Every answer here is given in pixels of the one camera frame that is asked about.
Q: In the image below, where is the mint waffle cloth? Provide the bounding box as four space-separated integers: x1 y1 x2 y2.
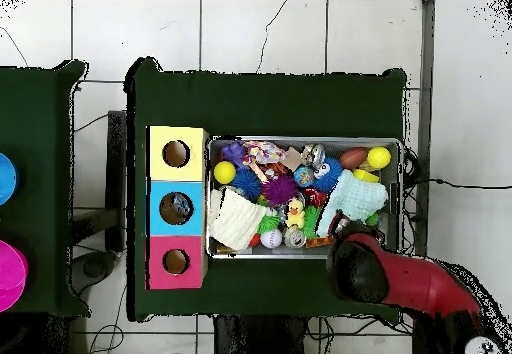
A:
315 168 389 238

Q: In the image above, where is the cream waffle cloth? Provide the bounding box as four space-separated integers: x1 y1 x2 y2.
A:
207 187 268 251

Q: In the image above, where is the silver mesh bin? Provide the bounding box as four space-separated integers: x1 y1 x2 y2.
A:
205 135 404 261

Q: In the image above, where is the wooden box with three holes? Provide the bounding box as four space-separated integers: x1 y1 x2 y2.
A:
145 124 209 291

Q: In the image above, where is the blue spiky ball with eyes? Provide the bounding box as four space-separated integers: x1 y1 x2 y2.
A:
313 156 344 193

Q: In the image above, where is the purple spiky ball toy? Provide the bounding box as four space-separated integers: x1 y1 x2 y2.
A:
261 174 299 207

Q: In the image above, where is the white toy baseball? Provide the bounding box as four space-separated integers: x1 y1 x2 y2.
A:
260 227 284 250

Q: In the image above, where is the yellow plastic ball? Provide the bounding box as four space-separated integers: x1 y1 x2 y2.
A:
212 160 237 185
366 146 392 170

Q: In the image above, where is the multicolour patterned cloth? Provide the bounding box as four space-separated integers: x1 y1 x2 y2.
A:
242 140 287 165

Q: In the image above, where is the dark green table cloth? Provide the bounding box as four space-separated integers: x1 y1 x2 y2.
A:
0 59 91 317
124 56 409 323

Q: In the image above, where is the grey rounded floor base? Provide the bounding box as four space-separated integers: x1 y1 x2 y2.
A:
70 249 118 296

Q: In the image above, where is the magenta round bowl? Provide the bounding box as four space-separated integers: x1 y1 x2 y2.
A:
0 239 29 313

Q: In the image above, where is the blue round bowl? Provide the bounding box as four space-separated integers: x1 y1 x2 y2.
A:
0 152 20 207

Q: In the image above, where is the black cable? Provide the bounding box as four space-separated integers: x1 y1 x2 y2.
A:
415 177 512 190

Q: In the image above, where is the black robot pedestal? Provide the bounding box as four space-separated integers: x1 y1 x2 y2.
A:
213 314 309 354

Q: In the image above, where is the grey metal post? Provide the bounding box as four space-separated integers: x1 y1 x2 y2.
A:
413 0 436 257

